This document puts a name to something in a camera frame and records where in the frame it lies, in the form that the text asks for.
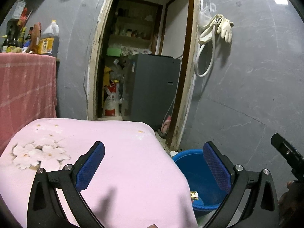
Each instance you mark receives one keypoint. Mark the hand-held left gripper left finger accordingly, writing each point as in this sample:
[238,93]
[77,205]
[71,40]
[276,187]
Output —
[91,165]

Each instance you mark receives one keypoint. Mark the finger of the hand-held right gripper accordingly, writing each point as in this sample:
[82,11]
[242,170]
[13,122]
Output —
[285,150]

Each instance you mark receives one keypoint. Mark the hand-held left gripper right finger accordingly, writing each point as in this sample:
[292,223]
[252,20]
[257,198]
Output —
[217,168]

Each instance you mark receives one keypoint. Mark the blue plastic basin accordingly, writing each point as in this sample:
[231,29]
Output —
[192,168]

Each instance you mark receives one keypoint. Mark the yellow snack wrapper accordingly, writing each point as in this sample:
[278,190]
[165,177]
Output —
[194,195]

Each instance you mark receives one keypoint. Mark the person's right hand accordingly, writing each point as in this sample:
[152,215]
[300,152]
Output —
[292,201]

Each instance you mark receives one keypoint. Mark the red white sack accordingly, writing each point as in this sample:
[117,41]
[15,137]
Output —
[111,104]

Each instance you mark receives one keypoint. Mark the pink cloth item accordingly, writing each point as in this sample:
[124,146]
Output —
[166,123]

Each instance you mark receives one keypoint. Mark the yellow bag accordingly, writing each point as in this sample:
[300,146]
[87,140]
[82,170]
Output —
[107,73]

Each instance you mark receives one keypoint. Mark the red checked cloth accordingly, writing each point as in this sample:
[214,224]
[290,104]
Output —
[26,87]

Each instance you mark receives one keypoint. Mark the green box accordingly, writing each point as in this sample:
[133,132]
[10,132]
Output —
[114,51]

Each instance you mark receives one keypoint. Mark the large oil bottle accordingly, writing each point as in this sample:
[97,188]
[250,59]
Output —
[48,41]

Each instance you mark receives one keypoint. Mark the cream rubber glove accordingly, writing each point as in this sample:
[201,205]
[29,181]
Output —
[206,34]
[226,29]

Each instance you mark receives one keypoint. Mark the blue label bottle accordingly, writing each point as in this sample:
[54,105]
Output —
[29,37]

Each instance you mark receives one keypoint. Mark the yellow label bottle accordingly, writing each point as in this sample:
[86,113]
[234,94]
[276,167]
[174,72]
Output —
[22,38]

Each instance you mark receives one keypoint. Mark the wooden shelf unit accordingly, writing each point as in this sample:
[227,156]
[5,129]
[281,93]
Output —
[135,26]

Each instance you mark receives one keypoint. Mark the empty clear plastic bag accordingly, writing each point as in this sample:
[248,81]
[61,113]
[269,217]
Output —
[204,14]

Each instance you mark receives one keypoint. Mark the red hanging bag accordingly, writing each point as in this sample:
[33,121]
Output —
[23,16]

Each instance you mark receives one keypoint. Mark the wooden door frame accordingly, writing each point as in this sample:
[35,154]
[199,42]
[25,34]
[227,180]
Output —
[93,64]

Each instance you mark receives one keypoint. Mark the grey metal wall box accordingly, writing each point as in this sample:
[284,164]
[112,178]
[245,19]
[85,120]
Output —
[18,10]

